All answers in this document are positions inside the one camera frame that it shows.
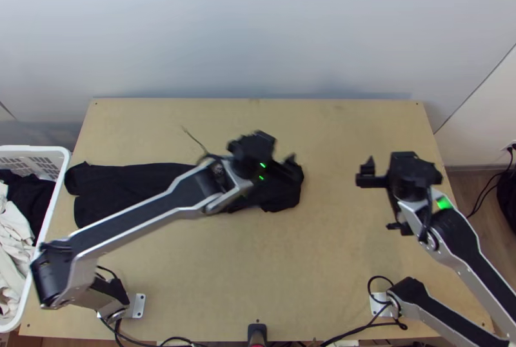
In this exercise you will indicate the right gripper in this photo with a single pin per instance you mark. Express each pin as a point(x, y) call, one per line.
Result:
point(415, 171)

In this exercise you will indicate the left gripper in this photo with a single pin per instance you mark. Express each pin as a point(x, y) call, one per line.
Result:
point(248, 148)

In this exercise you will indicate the black t-shirt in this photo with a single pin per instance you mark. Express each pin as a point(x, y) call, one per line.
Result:
point(121, 179)

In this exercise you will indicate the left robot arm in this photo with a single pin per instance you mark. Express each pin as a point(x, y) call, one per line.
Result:
point(141, 210)

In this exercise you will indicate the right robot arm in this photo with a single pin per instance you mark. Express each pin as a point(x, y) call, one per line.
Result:
point(463, 242)

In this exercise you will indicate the white laundry basket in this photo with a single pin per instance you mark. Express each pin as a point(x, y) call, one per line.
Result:
point(60, 161)

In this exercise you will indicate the heap of clothes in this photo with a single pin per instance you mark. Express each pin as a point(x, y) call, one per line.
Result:
point(16, 222)

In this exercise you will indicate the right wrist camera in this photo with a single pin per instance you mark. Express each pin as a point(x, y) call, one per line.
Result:
point(403, 156)

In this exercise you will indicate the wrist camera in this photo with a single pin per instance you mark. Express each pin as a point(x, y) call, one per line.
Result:
point(403, 156)
point(267, 138)

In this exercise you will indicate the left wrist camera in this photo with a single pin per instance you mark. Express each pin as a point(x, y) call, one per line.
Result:
point(267, 138)

